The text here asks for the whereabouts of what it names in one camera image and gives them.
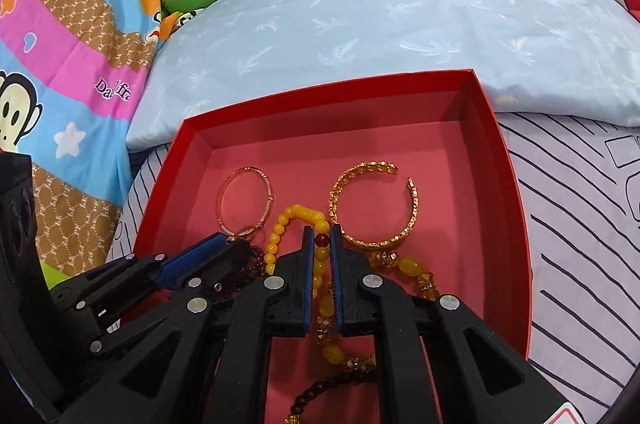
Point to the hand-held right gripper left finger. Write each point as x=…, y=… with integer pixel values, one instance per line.
x=307, y=284

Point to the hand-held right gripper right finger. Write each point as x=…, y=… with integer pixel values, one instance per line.
x=339, y=284

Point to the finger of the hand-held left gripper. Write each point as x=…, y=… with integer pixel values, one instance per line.
x=150, y=309
x=195, y=254

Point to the thin gold bangle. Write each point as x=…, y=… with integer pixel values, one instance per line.
x=270, y=199

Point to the wide gold cuff bangle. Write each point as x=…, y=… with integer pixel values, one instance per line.
x=340, y=189

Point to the red cardboard box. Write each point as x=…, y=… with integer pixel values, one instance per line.
x=400, y=144

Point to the colourful cartoon monkey blanket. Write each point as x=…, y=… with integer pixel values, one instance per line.
x=75, y=79

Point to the light blue blanket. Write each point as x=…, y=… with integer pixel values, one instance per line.
x=380, y=19

